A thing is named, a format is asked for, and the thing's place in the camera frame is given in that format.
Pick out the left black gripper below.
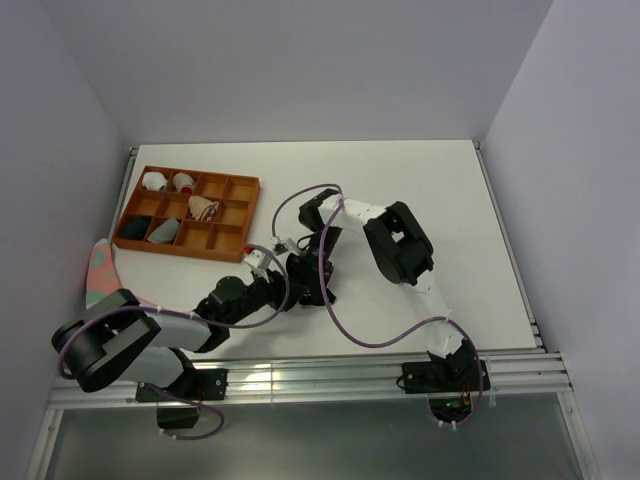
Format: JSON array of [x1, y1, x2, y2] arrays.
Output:
[[224, 267, 309, 327]]

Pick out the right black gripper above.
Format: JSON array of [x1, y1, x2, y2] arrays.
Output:
[[292, 226, 343, 303]]

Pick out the orange compartment tray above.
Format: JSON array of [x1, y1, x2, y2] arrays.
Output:
[[112, 166, 260, 263]]

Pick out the tan maroon purple striped sock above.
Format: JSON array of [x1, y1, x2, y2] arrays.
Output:
[[188, 195, 219, 222]]

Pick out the black sock white stripes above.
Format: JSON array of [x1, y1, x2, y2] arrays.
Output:
[[298, 281, 336, 306]]

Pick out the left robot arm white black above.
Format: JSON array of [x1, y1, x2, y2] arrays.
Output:
[[51, 270, 309, 400]]

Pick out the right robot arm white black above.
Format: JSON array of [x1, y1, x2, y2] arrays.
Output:
[[287, 186, 490, 393]]

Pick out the grey rolled sock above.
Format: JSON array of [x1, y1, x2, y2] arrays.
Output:
[[147, 217, 181, 245]]

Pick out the beige red rolled sock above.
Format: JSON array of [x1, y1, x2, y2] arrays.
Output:
[[173, 172, 196, 194]]

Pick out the dark teal rolled sock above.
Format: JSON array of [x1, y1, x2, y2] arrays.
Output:
[[120, 216, 151, 241]]

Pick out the white rolled sock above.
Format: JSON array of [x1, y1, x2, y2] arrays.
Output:
[[141, 171, 168, 192]]

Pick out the pink patterned sock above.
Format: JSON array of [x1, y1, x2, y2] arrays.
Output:
[[85, 238, 126, 308]]

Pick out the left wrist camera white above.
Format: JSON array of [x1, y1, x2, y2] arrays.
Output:
[[242, 246, 272, 279]]

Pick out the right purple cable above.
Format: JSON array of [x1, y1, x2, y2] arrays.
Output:
[[272, 183, 485, 430]]

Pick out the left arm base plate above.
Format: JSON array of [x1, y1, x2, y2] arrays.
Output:
[[135, 367, 229, 431]]

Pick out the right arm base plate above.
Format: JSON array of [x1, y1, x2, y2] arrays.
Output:
[[395, 356, 491, 426]]

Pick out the aluminium front rail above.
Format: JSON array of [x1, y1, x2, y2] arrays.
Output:
[[27, 348, 602, 479]]

